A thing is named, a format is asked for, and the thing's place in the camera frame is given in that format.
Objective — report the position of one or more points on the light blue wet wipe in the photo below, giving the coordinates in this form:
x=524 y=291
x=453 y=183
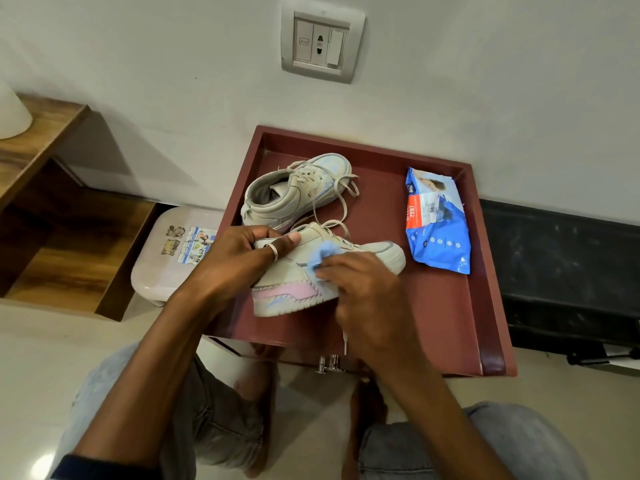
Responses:
x=325 y=252

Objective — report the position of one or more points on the black metal rod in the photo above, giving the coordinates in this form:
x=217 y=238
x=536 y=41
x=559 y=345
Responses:
x=605 y=357

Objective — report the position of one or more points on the person's right hand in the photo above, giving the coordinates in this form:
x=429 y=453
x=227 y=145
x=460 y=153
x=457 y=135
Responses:
x=372 y=304

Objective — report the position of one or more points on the person's left thumb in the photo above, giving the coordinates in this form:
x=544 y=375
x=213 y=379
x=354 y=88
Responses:
x=282 y=245

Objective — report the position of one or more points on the white sneaker with blue trim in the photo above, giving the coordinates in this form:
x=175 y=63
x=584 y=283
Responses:
x=295 y=189

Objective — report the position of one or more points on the maroon wooden side table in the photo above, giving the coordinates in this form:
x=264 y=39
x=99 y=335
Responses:
x=385 y=204

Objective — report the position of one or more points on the white lamp shade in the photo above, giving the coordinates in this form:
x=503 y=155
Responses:
x=11 y=114

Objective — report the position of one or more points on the dark blue sleeve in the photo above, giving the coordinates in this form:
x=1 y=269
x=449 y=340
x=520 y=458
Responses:
x=100 y=469

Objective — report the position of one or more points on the person's left hand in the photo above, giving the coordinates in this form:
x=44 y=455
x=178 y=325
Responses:
x=230 y=267

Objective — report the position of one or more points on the grey wall switch socket plate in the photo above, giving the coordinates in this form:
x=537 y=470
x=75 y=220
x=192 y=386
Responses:
x=320 y=39

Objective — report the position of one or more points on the blue wet wipes packet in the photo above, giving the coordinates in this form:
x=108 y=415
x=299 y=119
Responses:
x=442 y=229

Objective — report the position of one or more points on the light blue jeans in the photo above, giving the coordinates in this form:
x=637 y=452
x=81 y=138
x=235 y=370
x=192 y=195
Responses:
x=215 y=424

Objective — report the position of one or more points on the white sneaker with pink sole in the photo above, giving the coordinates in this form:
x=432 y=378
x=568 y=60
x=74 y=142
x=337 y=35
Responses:
x=290 y=289

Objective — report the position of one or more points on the brown wooden shelf unit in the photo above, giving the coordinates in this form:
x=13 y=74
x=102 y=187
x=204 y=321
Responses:
x=65 y=254

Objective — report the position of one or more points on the person's right forearm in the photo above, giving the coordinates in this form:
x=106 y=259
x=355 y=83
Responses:
x=440 y=419

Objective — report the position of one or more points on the person's right fingers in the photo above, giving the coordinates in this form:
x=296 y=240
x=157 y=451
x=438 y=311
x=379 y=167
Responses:
x=336 y=267

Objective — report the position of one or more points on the person's left forearm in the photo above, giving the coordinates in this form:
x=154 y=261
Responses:
x=150 y=374

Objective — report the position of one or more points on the black leather bench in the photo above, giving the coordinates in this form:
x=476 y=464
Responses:
x=565 y=274

